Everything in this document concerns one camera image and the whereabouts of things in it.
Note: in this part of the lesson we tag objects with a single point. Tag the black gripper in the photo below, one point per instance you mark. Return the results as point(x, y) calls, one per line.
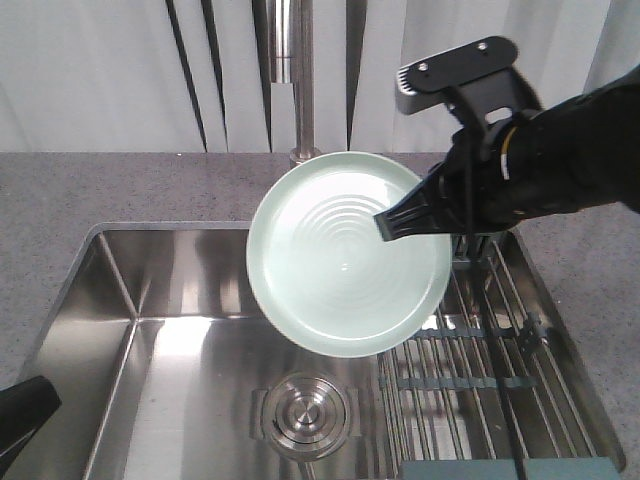
point(437, 205)

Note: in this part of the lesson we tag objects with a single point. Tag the stainless steel faucet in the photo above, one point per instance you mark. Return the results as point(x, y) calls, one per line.
point(290, 35)

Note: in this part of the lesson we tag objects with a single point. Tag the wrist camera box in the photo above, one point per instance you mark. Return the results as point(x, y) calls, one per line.
point(472, 81)

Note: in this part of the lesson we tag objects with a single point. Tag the round steel sink drain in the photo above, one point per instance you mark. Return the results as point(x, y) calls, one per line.
point(306, 416)

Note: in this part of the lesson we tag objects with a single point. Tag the stainless steel sink basin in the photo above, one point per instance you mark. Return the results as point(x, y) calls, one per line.
point(155, 346)

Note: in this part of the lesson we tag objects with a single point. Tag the white pleated curtain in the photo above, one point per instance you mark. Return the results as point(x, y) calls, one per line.
point(193, 76)

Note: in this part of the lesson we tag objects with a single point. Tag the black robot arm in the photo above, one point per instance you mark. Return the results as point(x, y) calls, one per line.
point(581, 153)

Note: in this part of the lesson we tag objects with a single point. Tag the light green round plate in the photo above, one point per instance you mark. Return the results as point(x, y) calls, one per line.
point(320, 270)

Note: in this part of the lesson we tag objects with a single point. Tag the steel dish drying rack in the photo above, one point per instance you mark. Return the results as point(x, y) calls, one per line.
point(491, 386)

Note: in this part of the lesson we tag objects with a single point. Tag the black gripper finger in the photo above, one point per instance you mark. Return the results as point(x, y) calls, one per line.
point(25, 408)

